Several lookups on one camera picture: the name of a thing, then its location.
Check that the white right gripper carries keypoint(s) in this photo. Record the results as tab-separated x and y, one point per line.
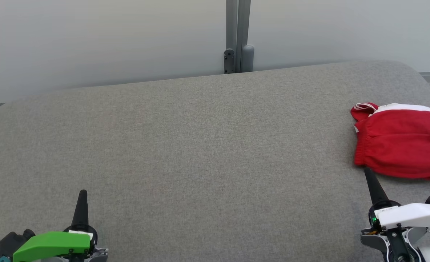
407	214

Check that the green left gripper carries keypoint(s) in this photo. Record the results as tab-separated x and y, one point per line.
47	245

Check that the red basketball shorts white stripe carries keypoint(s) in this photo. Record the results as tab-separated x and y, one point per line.
400	145

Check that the red basketball jersey white trim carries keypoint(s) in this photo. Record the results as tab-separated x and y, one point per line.
360	111

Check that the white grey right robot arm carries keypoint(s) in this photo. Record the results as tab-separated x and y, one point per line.
396	243

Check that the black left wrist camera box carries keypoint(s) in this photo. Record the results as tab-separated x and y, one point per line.
9	243

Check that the grey cylindrical post cap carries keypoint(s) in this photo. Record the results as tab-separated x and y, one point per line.
248	58

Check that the dark grey hinge bracket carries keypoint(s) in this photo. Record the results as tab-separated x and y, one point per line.
229	62

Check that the grey metal partition post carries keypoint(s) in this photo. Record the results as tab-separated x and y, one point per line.
238	22

